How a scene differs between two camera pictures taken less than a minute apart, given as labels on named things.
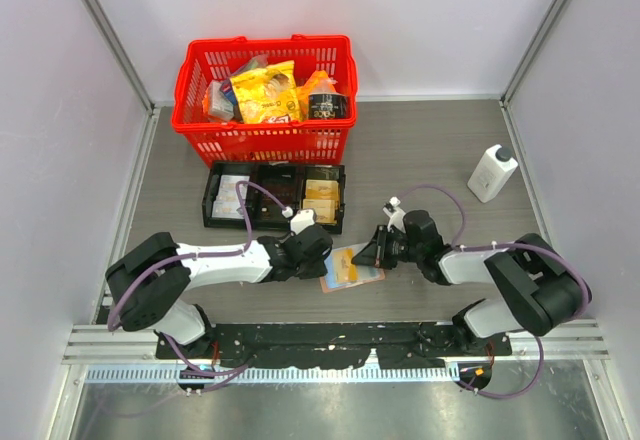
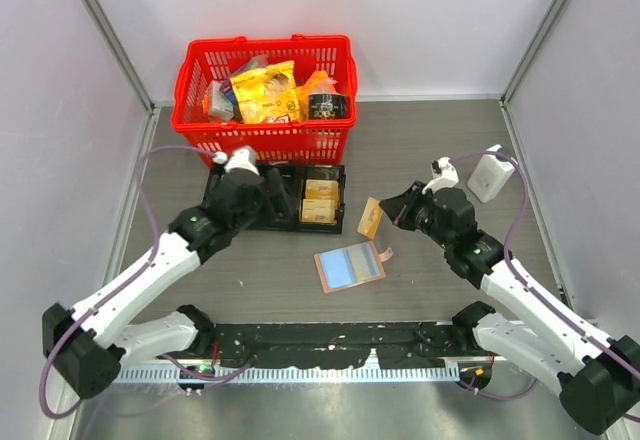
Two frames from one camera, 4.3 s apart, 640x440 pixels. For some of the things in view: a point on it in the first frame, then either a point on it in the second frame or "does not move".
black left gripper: [316, 272] to [262, 190]
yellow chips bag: [269, 95] does not move
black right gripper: [373, 254] to [400, 207]
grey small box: [220, 105] does not move
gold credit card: [345, 270] to [370, 218]
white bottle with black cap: [491, 174] does not move
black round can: [328, 105] does not move
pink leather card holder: [342, 273] does not move
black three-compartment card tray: [299, 186] does not move
